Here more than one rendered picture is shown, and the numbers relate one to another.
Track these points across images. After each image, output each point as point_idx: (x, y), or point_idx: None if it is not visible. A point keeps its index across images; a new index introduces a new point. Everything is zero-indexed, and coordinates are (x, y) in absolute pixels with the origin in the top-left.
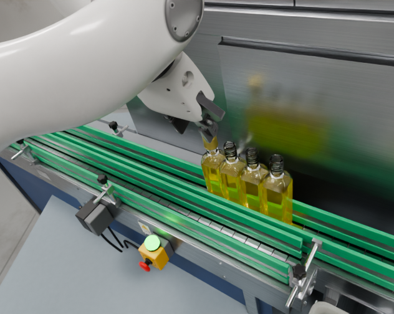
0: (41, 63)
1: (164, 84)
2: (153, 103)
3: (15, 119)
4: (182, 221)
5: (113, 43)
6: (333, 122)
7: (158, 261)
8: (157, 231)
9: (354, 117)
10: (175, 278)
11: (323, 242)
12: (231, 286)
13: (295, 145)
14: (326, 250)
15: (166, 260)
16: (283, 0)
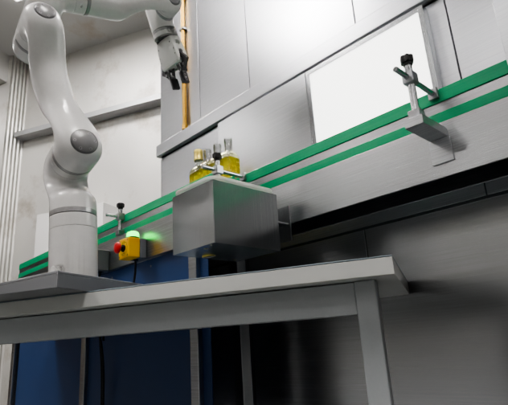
0: None
1: (168, 38)
2: (164, 59)
3: (126, 0)
4: (162, 200)
5: None
6: (267, 132)
7: (130, 243)
8: (141, 235)
9: (274, 122)
10: None
11: (246, 173)
12: (182, 272)
13: (252, 165)
14: (249, 181)
15: (137, 253)
16: (246, 90)
